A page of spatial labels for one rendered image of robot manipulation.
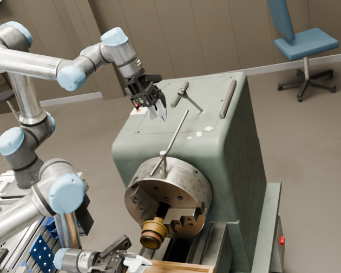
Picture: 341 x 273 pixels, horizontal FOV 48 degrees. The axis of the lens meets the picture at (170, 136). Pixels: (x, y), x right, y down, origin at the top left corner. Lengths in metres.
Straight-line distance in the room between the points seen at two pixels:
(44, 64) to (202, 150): 0.62
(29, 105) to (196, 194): 0.79
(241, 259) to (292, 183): 1.35
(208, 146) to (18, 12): 4.15
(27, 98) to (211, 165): 0.79
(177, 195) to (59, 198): 0.41
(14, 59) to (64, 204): 0.50
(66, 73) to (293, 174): 2.24
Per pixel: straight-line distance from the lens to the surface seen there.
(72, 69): 1.22
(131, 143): 1.54
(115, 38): 1.25
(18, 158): 1.69
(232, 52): 4.57
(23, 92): 1.65
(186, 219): 1.37
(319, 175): 3.08
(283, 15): 3.76
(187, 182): 1.35
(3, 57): 1.40
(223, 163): 1.42
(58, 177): 1.21
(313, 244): 2.63
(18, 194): 1.75
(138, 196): 1.36
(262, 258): 1.90
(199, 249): 1.57
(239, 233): 1.66
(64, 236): 1.50
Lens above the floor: 2.04
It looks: 32 degrees down
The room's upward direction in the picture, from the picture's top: 18 degrees counter-clockwise
